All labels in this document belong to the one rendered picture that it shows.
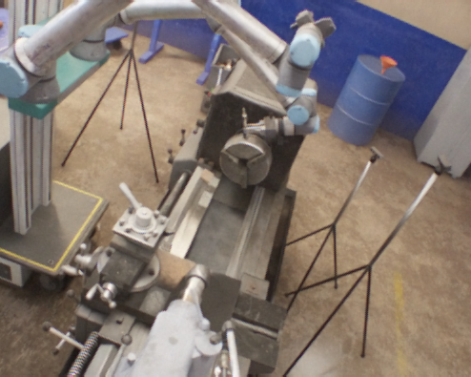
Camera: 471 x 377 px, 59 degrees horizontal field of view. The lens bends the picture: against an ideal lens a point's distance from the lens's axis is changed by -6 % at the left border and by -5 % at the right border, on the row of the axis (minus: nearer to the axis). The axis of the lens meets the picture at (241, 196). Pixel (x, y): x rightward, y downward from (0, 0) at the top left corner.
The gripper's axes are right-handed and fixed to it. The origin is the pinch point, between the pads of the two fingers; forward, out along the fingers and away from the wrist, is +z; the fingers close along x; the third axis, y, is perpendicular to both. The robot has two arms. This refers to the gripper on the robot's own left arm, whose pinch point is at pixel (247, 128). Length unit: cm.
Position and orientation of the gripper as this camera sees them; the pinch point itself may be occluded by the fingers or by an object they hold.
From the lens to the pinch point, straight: 213.6
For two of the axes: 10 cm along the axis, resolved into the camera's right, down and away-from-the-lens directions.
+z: -10.0, 0.6, 0.4
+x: 0.1, 6.0, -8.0
